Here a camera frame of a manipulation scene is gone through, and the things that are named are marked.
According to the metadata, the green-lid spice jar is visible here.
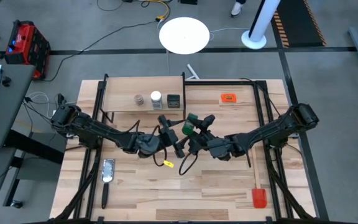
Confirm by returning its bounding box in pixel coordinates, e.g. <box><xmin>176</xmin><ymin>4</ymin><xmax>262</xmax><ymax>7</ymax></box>
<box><xmin>181</xmin><ymin>112</ymin><xmax>200</xmax><ymax>137</ymax></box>

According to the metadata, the white and black tower pillar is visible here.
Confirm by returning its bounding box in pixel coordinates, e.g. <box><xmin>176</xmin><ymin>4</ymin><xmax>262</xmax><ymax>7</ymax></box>
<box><xmin>241</xmin><ymin>0</ymin><xmax>282</xmax><ymax>50</ymax></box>

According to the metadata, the white round disc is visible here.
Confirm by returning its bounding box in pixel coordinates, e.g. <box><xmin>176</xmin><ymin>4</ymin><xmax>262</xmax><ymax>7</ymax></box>
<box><xmin>158</xmin><ymin>16</ymin><xmax>211</xmax><ymax>55</ymax></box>

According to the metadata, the black desk leg frame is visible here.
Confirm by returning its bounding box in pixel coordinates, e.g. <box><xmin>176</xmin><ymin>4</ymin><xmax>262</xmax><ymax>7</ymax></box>
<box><xmin>3</xmin><ymin>129</ymin><xmax>68</xmax><ymax>208</ymax></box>

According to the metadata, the red spatula with wooden handle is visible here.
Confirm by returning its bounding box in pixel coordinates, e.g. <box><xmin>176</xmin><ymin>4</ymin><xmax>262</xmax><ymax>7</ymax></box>
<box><xmin>251</xmin><ymin>146</ymin><xmax>268</xmax><ymax>209</ymax></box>

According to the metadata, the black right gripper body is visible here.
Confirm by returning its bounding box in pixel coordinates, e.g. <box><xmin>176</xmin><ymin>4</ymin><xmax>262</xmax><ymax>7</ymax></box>
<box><xmin>194</xmin><ymin>132</ymin><xmax>229</xmax><ymax>161</ymax></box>

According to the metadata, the white-lid spice jar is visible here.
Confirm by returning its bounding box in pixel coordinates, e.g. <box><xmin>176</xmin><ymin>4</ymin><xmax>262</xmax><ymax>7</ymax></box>
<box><xmin>150</xmin><ymin>90</ymin><xmax>164</xmax><ymax>111</ymax></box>

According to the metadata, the black mat with orange stripes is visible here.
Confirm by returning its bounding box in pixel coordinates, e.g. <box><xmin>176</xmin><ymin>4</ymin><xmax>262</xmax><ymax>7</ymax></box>
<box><xmin>270</xmin><ymin>0</ymin><xmax>327</xmax><ymax>49</ymax></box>

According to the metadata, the red and black tool box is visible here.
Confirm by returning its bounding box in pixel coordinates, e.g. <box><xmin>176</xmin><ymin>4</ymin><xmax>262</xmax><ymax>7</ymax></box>
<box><xmin>4</xmin><ymin>19</ymin><xmax>51</xmax><ymax>80</ymax></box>

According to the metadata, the black metal table frame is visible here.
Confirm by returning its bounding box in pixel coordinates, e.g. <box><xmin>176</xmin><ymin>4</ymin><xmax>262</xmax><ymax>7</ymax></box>
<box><xmin>50</xmin><ymin>79</ymin><xmax>319</xmax><ymax>224</ymax></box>

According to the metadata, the black floor cable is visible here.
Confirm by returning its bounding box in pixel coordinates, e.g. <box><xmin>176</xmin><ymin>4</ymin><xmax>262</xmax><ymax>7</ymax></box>
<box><xmin>44</xmin><ymin>20</ymin><xmax>158</xmax><ymax>83</ymax></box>

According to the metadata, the metal grater with black handle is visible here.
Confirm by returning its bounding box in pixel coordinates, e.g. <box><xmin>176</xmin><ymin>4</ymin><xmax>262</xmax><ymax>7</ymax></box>
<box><xmin>101</xmin><ymin>158</ymin><xmax>116</xmax><ymax>210</ymax></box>

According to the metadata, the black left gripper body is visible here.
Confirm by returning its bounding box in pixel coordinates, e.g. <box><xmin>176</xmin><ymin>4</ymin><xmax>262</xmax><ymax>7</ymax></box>
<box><xmin>158</xmin><ymin>126</ymin><xmax>180</xmax><ymax>149</ymax></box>

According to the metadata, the flat orange packet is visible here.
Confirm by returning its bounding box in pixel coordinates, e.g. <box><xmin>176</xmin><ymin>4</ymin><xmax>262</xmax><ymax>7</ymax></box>
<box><xmin>221</xmin><ymin>93</ymin><xmax>237</xmax><ymax>104</ymax></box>

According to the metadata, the wooden shelf with black legs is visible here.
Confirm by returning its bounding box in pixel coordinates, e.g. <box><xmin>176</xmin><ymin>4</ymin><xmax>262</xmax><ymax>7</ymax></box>
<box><xmin>99</xmin><ymin>73</ymin><xmax>186</xmax><ymax>126</ymax></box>

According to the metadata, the grey desk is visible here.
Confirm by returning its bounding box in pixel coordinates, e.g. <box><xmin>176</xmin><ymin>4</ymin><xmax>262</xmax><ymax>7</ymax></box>
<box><xmin>0</xmin><ymin>63</ymin><xmax>37</xmax><ymax>149</ymax></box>

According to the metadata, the white floor cable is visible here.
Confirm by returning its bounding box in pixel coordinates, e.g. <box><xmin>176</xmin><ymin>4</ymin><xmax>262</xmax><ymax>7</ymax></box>
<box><xmin>209</xmin><ymin>27</ymin><xmax>250</xmax><ymax>34</ymax></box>

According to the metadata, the black square spice tin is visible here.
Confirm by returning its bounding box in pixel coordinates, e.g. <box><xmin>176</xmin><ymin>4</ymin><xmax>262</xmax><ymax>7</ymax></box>
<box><xmin>167</xmin><ymin>93</ymin><xmax>181</xmax><ymax>110</ymax></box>

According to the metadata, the person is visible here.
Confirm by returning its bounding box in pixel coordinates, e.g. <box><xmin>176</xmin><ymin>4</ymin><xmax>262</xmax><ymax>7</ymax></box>
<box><xmin>230</xmin><ymin>0</ymin><xmax>247</xmax><ymax>18</ymax></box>

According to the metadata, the yellow cable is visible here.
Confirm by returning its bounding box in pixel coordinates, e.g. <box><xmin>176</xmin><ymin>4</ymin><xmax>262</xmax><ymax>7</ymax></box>
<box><xmin>141</xmin><ymin>0</ymin><xmax>171</xmax><ymax>22</ymax></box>

